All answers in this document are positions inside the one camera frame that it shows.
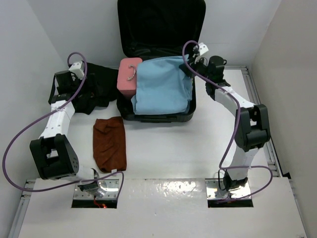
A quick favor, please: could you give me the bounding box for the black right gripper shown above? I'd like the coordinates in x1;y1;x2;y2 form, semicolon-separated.
181;55;212;82

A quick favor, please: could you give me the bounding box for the black garment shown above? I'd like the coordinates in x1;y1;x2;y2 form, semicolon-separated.
75;63;118;115

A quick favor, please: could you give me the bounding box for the pink cosmetic case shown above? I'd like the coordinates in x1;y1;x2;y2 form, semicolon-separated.
117;58;143;100

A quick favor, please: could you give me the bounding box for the light blue cloth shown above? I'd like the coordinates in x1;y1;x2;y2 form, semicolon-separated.
131;56;193;115

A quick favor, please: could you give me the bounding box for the brown terry towel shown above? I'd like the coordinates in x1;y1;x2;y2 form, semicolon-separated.
93;117;127;173

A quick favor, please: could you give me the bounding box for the black hard-shell suitcase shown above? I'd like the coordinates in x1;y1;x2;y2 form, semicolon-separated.
116;0;207;124

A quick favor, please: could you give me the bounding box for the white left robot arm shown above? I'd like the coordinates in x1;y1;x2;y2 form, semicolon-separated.
30;69;99;181

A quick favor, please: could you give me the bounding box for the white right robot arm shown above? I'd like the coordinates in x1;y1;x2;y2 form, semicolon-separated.
180;49;270;191

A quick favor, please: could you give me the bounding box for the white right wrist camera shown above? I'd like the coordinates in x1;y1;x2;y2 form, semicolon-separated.
193;42;209;63

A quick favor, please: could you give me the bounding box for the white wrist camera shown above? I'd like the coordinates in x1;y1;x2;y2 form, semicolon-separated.
69;61;85;79
193;42;209;63

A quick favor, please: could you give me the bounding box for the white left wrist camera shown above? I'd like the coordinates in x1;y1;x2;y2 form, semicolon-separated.
69;61;85;79

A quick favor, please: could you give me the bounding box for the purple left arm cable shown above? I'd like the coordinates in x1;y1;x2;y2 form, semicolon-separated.
2;52;124;196

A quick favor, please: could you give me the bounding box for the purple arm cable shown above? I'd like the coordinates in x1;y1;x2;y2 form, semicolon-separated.
182;41;273;204
2;52;124;196

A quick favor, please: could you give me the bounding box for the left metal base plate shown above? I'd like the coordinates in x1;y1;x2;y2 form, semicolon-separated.
73;179;119;200

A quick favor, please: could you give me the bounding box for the metal base plate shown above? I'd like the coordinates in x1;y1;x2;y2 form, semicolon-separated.
73;179;119;200
205;179;252;200

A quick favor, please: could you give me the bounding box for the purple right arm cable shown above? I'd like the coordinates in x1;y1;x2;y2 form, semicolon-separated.
182;41;273;204

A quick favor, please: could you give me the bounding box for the aluminium frame rail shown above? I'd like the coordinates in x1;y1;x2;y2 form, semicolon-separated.
241;66;291;179

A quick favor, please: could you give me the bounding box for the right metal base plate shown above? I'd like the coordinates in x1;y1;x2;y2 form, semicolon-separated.
205;179;252;200

